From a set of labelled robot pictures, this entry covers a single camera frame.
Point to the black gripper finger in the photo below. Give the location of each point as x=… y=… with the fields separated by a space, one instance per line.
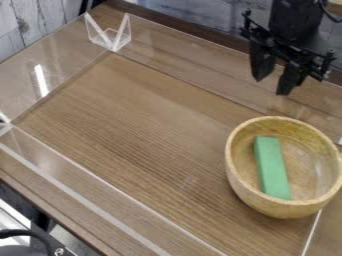
x=262 y=60
x=291 y=78

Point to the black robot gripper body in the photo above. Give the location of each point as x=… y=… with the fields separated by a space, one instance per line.
x=291 y=33

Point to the light wooden bowl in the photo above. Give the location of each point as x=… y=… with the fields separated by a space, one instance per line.
x=313 y=162

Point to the green rectangular block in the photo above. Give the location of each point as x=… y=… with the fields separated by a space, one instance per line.
x=270 y=167

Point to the clear acrylic enclosure wall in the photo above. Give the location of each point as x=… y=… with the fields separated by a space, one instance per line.
x=112 y=142

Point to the clear acrylic corner bracket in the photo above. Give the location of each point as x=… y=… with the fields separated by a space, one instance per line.
x=110 y=39

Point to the black metal table bracket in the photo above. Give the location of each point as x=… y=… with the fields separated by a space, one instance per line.
x=44 y=231

